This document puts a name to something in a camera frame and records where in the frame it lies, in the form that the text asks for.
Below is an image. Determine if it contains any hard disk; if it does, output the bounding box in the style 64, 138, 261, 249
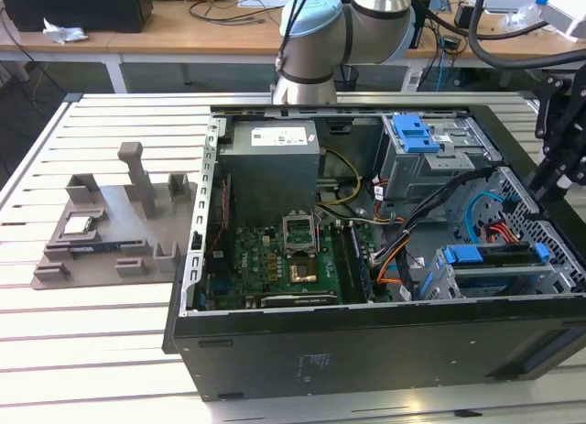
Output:
419, 241, 549, 301

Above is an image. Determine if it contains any silver disk bay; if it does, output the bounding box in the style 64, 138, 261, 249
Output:
418, 243, 578, 300

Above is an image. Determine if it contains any wooden desk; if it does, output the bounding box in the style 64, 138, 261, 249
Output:
0, 0, 288, 93
407, 0, 586, 72

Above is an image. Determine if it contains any small black box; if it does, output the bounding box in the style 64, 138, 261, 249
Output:
453, 3, 475, 30

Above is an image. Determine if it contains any blue plastic latch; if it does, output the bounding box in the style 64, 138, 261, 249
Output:
392, 115, 441, 154

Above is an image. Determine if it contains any silver drive cage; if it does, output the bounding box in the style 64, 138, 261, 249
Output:
379, 114, 503, 214

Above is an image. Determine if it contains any black waste basket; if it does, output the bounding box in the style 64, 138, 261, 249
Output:
333, 64, 361, 93

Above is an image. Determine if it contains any installed RAM stick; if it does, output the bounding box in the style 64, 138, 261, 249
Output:
350, 224, 374, 304

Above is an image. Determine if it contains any black RAM slot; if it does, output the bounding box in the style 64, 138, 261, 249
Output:
331, 229, 356, 304

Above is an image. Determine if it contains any metal socket cover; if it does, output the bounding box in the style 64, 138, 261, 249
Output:
281, 212, 320, 258

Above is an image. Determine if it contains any grey power supply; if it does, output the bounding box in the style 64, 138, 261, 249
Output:
218, 120, 321, 224

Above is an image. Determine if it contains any CPU socket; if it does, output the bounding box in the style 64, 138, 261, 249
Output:
287, 256, 320, 284

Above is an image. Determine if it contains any black PC case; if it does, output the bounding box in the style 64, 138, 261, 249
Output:
163, 92, 586, 402

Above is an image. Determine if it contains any black graphics card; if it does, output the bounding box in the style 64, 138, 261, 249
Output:
260, 294, 342, 307

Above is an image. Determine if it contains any green motherboard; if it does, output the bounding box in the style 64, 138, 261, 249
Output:
203, 224, 390, 307

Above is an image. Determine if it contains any grey parts rack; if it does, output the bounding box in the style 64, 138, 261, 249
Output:
29, 142, 201, 291

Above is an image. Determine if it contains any dark RAM stick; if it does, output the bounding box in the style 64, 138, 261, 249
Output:
68, 243, 123, 255

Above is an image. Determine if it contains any silver CPU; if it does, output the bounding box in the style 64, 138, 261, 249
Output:
62, 216, 95, 236

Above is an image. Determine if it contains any black computer box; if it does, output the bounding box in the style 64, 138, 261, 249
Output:
2, 0, 155, 34

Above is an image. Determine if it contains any crumpled white paper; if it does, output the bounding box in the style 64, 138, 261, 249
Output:
42, 16, 88, 45

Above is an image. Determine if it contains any red orange wire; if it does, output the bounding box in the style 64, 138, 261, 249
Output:
484, 220, 522, 245

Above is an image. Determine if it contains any thick black cable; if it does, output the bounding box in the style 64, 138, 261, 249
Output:
465, 0, 586, 72

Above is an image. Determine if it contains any blue wire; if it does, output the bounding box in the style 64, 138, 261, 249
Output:
461, 190, 503, 246

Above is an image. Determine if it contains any black wire bundle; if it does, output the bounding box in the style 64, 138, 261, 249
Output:
396, 166, 498, 301

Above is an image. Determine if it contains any yellow wire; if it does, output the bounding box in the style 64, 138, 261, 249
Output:
322, 148, 363, 205

